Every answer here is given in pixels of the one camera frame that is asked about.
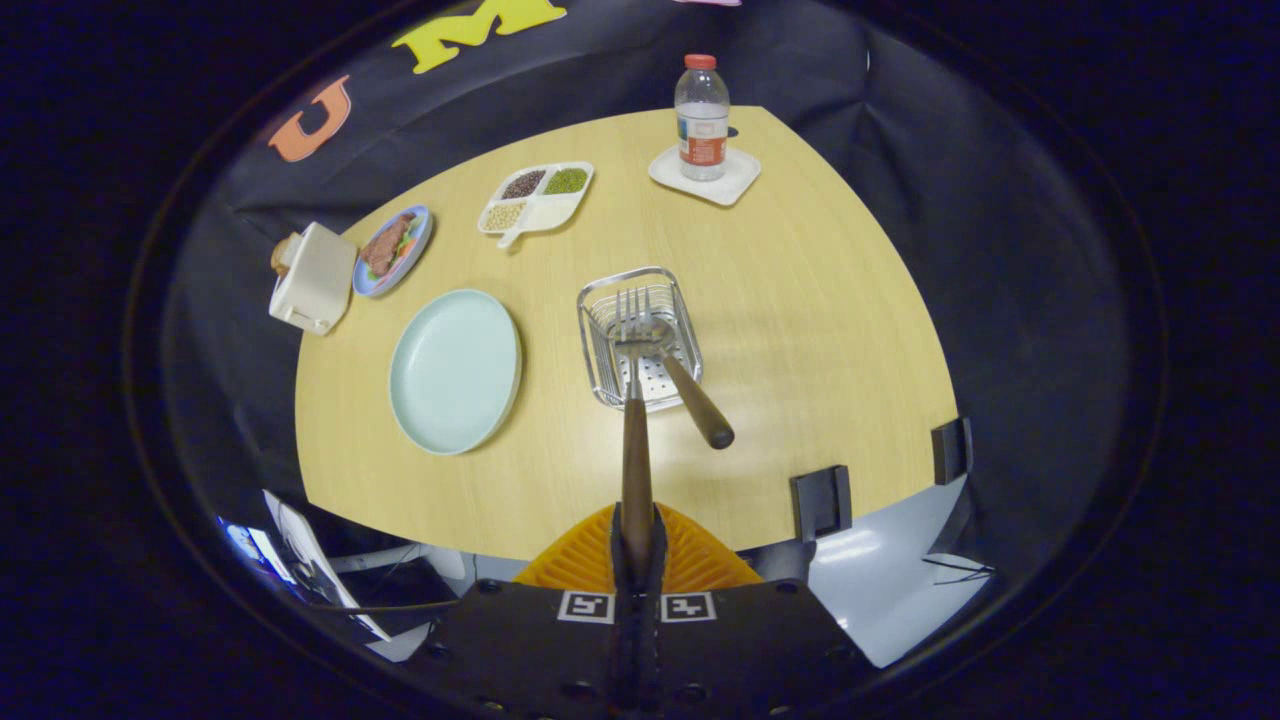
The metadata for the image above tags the brown meat piece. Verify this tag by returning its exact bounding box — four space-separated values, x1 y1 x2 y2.
360 212 416 278

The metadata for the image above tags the black table clamp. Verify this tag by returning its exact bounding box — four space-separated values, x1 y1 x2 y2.
790 465 853 542
932 417 974 487

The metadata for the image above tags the white square coaster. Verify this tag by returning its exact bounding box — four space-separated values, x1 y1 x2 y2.
648 146 762 207

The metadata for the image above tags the metal wire basket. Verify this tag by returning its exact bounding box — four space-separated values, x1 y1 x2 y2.
577 266 704 413

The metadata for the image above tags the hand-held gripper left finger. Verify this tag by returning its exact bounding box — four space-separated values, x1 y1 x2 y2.
410 503 641 720

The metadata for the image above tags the white divided bean dish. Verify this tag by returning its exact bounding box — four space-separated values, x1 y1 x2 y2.
477 161 595 250

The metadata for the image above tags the pale green plate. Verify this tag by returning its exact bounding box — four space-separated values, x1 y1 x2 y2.
388 289 523 456

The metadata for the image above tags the white toaster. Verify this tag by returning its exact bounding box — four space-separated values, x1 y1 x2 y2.
268 222 358 336

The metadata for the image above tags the wooden-handled fork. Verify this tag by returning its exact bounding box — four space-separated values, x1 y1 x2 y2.
612 288 656 581

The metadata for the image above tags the black backdrop cloth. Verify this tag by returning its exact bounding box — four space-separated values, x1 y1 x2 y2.
160 0 1131 601

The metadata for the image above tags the white paper sheet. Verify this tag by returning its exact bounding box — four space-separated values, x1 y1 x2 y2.
262 490 393 641

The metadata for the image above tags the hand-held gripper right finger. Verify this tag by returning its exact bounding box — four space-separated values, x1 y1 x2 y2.
637 503 881 720

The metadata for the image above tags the wooden-handled spoon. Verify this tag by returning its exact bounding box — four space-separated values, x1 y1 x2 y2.
607 315 736 450

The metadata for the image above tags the blue plate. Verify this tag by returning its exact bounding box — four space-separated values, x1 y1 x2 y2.
352 205 435 298

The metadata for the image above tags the clear red-capped water bottle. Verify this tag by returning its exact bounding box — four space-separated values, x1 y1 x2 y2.
674 54 731 182

